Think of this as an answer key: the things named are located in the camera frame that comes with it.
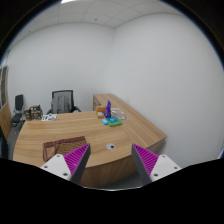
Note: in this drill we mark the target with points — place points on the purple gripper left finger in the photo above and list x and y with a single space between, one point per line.
69 166

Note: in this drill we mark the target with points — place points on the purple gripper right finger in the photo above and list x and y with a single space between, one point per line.
152 167

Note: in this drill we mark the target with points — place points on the brown patterned towel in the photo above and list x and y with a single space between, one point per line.
62 146

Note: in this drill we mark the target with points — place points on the wooden L-shaped desk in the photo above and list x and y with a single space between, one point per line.
104 166

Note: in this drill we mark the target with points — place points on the white papers on desk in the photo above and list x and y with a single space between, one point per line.
49 117

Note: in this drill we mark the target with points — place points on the blue small box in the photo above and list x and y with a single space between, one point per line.
104 121

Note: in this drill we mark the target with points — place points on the green book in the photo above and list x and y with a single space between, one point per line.
114 121

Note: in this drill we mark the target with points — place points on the orange cardboard box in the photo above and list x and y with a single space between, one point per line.
100 111

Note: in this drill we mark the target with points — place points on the purple bottle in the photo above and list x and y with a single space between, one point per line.
107 112

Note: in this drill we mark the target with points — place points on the clear plastic bag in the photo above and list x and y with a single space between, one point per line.
118 113

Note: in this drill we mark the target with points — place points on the grey mesh office chair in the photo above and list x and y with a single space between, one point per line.
63 102

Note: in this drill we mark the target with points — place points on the brown box on desk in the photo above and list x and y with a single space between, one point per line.
33 113

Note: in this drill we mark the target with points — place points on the black side chair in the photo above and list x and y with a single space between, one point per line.
18 109

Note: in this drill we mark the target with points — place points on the wooden shelf cabinet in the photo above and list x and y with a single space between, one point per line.
5 116

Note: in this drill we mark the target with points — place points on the desk cable grommet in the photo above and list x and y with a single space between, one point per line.
110 146

